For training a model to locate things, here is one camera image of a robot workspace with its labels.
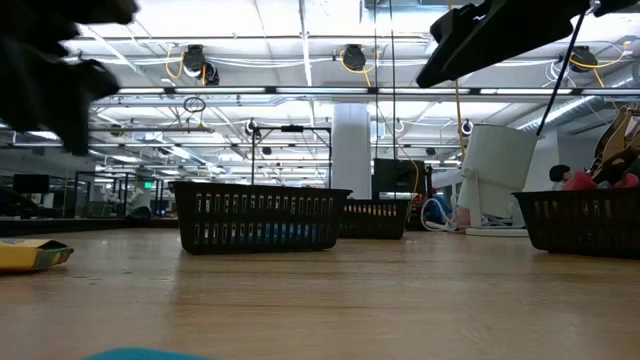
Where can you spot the black aluminium table frame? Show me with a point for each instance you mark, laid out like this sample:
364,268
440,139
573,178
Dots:
75,226

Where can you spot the black perforated computer case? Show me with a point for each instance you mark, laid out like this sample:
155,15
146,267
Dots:
397,177

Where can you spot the person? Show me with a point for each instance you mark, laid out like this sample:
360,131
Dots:
560,172

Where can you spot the yellow crayon box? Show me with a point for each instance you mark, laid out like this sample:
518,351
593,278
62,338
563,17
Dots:
30,255

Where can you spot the black monitor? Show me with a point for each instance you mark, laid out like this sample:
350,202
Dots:
30,183

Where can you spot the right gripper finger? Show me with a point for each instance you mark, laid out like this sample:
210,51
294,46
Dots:
480,55
462,27

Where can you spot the black plastic mesh basket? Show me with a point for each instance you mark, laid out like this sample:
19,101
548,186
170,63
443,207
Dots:
375,232
260,187
575,245

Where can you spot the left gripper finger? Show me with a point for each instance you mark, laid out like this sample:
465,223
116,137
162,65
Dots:
75,130

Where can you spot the black distant rig frame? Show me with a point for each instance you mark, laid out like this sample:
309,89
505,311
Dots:
292,128

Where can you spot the white building pillar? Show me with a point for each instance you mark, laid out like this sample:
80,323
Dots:
352,155

